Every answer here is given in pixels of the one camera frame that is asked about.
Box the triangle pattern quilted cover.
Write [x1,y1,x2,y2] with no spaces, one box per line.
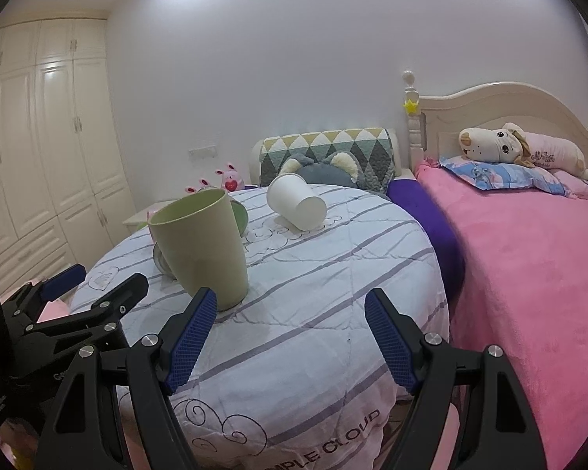
[259,128,397,195]

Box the pink fleece blanket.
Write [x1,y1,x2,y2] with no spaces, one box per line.
[414,159,588,470]

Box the grey plush toy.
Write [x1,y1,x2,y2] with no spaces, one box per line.
[278,152,361,188]

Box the pink pillow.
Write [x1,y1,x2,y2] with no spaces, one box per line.
[553,168,588,202]

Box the cream nightstand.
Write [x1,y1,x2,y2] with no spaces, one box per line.
[122,201,163,232]

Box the purple bed sheet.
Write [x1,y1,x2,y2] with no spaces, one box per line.
[387,179,466,307]

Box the white paper cup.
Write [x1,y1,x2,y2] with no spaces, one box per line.
[267,174,328,232]

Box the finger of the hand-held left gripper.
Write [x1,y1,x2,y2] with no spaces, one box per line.
[0,263,87,326]
[27,273,150,353]

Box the cream wooden bed headboard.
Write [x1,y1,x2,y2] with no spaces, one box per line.
[402,69,588,178]

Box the long dog plush pillow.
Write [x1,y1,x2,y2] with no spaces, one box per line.
[458,122,588,183]

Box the shiny metal lid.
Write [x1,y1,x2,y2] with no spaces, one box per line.
[152,242,178,281]

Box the blue printed pillow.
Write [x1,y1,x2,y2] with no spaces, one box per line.
[439,154,570,198]

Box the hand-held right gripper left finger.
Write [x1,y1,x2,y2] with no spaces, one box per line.
[38,287,219,470]

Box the green bowl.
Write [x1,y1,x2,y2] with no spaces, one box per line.
[229,200,249,236]

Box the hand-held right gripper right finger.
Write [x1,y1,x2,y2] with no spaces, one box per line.
[364,287,550,470]

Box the white striped quilt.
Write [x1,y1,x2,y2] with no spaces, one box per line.
[71,183,452,470]

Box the green plastic cup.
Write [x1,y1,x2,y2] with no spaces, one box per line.
[148,188,250,312]

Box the cream wardrobe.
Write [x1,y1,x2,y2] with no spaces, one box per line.
[0,17,136,295]

